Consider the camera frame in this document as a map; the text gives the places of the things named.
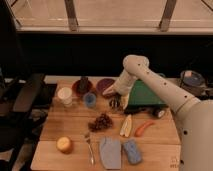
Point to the red bowl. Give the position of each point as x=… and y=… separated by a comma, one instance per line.
x=76, y=85

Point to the black office chair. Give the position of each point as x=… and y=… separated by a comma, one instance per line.
x=21, y=91

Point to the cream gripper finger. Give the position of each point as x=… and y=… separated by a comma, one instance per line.
x=109, y=91
x=124, y=101

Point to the white plastic cup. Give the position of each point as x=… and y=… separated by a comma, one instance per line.
x=65, y=96

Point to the green plastic bin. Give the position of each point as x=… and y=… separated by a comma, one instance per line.
x=141, y=95

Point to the dark metal cup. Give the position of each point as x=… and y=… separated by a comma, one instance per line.
x=83, y=84

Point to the blue sponge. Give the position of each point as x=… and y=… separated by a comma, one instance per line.
x=133, y=153

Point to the small silver metal cup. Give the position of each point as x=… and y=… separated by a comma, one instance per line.
x=115, y=103

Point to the grey bowl with blue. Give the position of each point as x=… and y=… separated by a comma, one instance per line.
x=191, y=78

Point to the blue plastic cup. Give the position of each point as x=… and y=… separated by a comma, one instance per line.
x=89, y=100

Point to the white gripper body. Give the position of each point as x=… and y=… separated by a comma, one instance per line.
x=124, y=83

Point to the grey blue cloth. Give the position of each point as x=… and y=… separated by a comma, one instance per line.
x=110, y=153

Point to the silver fork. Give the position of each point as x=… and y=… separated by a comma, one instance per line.
x=88, y=141

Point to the yellow apple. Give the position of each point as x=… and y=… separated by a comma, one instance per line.
x=64, y=145

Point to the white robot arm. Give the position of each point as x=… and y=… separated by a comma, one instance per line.
x=195, y=115

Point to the yellow banana piece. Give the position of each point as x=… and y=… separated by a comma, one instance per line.
x=126, y=126

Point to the purple bowl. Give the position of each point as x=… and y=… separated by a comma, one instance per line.
x=103, y=84

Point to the purple grape bunch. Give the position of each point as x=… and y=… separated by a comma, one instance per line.
x=102, y=122

